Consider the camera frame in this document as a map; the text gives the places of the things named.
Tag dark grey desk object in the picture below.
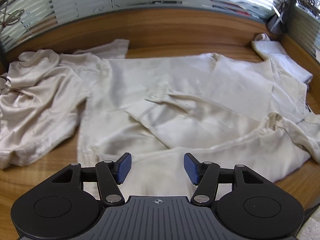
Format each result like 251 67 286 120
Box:
266 14 288 35

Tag cream satin shirt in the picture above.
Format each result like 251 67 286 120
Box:
78 53 319 196

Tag beige garment pile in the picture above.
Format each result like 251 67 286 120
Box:
1 49 89 169

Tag folded white shirt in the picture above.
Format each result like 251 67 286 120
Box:
251 33 313 85

